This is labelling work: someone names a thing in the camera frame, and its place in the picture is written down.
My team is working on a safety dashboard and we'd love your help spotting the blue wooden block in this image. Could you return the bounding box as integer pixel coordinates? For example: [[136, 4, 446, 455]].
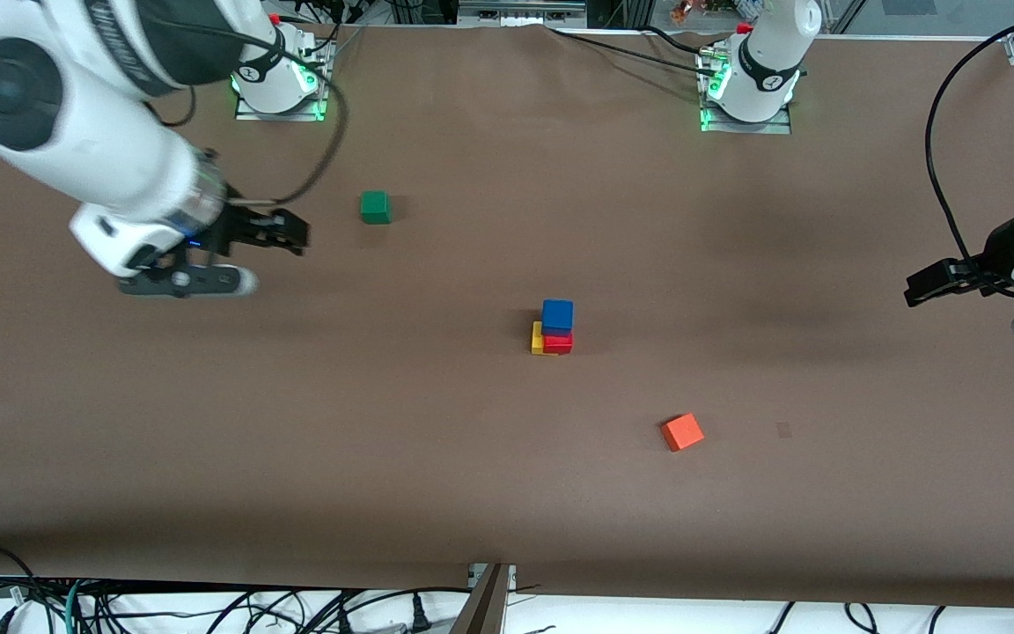
[[541, 299, 575, 337]]

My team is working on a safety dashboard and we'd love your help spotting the orange wooden block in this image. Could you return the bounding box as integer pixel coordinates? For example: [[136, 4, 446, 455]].
[[661, 412, 706, 453]]

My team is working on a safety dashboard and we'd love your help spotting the brown table cover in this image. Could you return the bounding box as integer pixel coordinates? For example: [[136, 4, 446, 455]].
[[0, 18, 1014, 608]]

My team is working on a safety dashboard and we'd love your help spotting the grey power strip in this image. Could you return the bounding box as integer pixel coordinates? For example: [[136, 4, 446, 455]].
[[459, 0, 587, 23]]

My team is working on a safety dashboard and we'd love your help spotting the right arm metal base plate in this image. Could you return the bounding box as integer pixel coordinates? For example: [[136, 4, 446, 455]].
[[234, 40, 329, 122]]

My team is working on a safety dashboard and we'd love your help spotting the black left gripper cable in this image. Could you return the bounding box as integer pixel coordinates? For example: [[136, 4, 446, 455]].
[[924, 0, 1014, 267]]

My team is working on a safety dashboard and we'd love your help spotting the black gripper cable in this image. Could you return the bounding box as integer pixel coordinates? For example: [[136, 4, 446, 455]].
[[142, 18, 349, 209], [924, 0, 1014, 267]]

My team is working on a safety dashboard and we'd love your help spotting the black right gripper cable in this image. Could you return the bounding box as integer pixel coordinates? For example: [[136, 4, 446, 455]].
[[142, 18, 349, 209]]

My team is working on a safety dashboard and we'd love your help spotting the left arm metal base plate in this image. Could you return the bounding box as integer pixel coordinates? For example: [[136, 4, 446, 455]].
[[698, 48, 792, 136]]

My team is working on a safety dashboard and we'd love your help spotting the black cable on table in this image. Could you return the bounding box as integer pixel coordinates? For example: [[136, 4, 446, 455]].
[[545, 25, 724, 78]]

